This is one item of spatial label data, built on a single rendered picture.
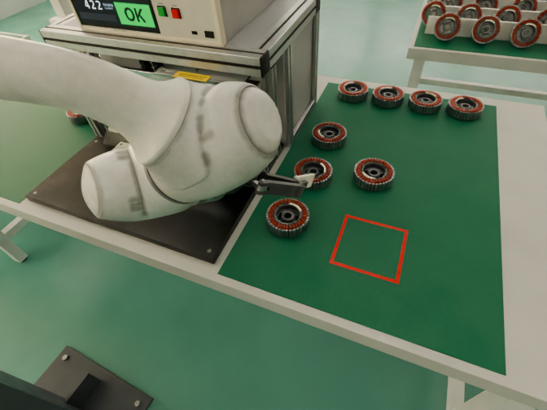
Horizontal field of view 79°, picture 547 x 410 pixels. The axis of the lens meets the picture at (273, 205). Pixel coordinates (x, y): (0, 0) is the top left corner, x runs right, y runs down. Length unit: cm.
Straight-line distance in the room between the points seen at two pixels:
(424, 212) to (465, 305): 26
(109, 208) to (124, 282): 140
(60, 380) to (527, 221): 172
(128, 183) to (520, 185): 100
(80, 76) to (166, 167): 11
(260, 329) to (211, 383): 29
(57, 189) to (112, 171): 74
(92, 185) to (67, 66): 16
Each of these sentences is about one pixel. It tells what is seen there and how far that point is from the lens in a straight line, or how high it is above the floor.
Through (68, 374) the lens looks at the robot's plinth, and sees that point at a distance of 174.
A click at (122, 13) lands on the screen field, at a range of 101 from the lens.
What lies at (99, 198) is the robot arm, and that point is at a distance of 46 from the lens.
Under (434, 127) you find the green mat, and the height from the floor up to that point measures 75.
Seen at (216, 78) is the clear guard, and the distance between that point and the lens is 84.
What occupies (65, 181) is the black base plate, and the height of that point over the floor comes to 77.
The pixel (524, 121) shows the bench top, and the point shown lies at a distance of 142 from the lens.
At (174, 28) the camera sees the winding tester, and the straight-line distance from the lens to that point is 92.
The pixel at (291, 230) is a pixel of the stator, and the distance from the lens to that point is 83.
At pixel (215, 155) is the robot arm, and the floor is 123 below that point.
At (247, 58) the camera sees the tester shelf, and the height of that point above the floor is 111.
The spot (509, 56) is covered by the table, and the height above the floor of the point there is 75.
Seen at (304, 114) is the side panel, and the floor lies 78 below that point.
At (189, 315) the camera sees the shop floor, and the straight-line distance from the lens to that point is 164.
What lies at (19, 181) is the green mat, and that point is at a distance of 133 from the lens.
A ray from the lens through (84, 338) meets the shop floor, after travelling 180.
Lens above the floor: 144
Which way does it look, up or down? 48 degrees down
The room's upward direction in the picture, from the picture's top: 5 degrees counter-clockwise
